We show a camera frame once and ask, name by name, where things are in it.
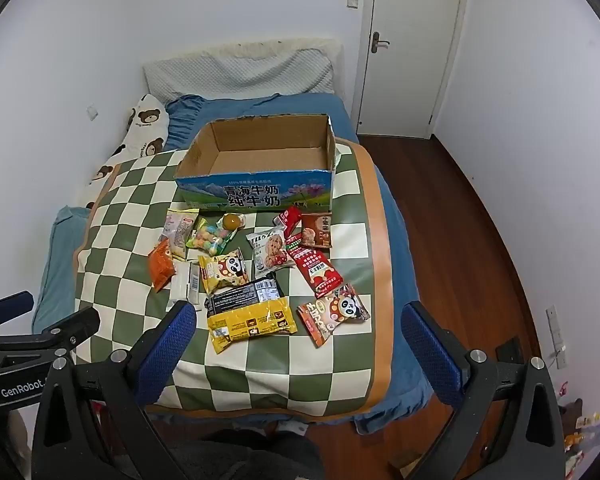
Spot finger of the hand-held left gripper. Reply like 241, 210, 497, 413
0, 290, 35, 333
0, 307, 101, 361

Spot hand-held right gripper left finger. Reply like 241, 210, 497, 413
32, 300, 197, 480

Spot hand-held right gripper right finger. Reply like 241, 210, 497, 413
401, 302, 566, 480

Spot black yellow snack packet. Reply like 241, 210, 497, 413
204, 276, 298, 355

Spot red panda snack packet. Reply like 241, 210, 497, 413
296, 284, 372, 348

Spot colourful candy ball packet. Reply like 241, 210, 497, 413
186, 216, 235, 256

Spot white cookie packet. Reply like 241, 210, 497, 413
246, 226, 290, 275

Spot long red snack packet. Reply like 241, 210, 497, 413
285, 234, 343, 300

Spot brown snack packet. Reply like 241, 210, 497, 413
300, 212, 333, 249

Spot cardboard box blue print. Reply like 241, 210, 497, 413
174, 114, 342, 215

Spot light blue cushion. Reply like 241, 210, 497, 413
32, 205, 93, 333

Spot white wafer packet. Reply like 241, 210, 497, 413
170, 260, 201, 308

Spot orange snack packet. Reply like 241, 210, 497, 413
147, 239, 177, 292

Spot yellow panda snack packet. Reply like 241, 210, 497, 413
197, 249, 252, 297

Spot green white checkered blanket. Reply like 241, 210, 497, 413
72, 139, 396, 418

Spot cardboard scrap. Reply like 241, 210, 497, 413
387, 452, 423, 471

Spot pink white snack packet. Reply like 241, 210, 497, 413
160, 208, 201, 261

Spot white power strip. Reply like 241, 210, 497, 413
545, 305, 568, 371

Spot person's dark trousers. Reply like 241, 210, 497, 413
170, 427, 326, 480

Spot colourful small toys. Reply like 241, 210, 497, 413
560, 382, 600, 466

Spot small red snack packet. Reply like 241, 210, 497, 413
272, 205, 302, 237

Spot bear print pillow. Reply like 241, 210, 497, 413
82, 94, 171, 211

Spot grey textured pillow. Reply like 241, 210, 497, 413
142, 46, 336, 106

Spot white door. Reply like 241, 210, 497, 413
356, 0, 468, 140

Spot white fluffy pillow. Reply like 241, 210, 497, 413
190, 36, 346, 97

